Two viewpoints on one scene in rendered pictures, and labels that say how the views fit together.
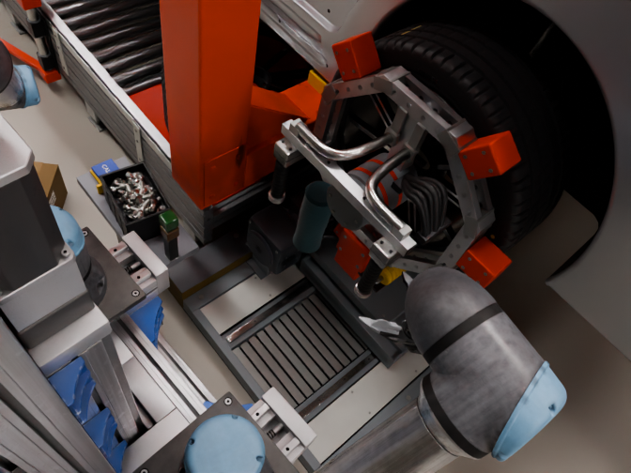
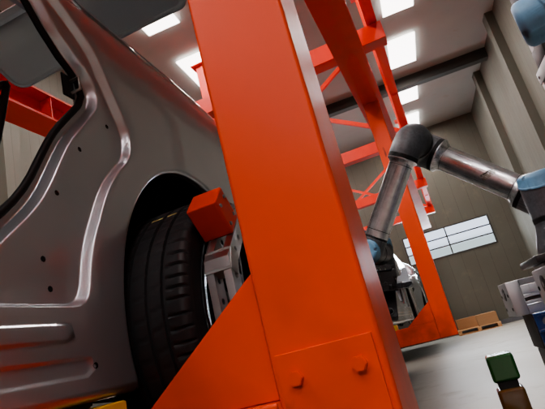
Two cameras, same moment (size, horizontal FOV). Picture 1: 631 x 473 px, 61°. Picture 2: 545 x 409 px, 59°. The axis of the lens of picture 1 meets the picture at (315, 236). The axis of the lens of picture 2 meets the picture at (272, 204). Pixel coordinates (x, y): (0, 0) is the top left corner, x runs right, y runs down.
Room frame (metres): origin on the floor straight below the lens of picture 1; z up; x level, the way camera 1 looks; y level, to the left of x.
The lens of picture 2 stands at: (1.27, 1.10, 0.74)
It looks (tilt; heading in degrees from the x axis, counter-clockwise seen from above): 17 degrees up; 253
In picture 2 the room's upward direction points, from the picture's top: 14 degrees counter-clockwise
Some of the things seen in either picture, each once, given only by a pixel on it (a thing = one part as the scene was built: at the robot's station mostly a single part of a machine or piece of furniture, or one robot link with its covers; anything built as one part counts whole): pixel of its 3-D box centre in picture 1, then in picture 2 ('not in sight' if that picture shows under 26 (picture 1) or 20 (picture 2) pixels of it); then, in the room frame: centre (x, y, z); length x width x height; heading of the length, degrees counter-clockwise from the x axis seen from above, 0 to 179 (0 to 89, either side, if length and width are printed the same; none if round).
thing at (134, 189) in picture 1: (136, 202); not in sight; (0.86, 0.54, 0.51); 0.20 x 0.14 x 0.13; 48
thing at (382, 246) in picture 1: (392, 246); not in sight; (0.70, -0.17, 0.93); 0.09 x 0.05 x 0.05; 146
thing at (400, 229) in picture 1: (408, 179); not in sight; (0.81, -0.16, 1.03); 0.19 x 0.18 x 0.11; 146
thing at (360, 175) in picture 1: (372, 190); not in sight; (0.90, -0.10, 0.85); 0.21 x 0.14 x 0.14; 146
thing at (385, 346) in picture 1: (377, 286); not in sight; (1.07, -0.28, 0.13); 0.50 x 0.36 x 0.10; 56
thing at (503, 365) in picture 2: (168, 221); (502, 367); (0.76, 0.39, 0.64); 0.04 x 0.04 x 0.04; 56
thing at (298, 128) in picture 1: (348, 122); not in sight; (0.92, 0.01, 1.03); 0.19 x 0.18 x 0.11; 146
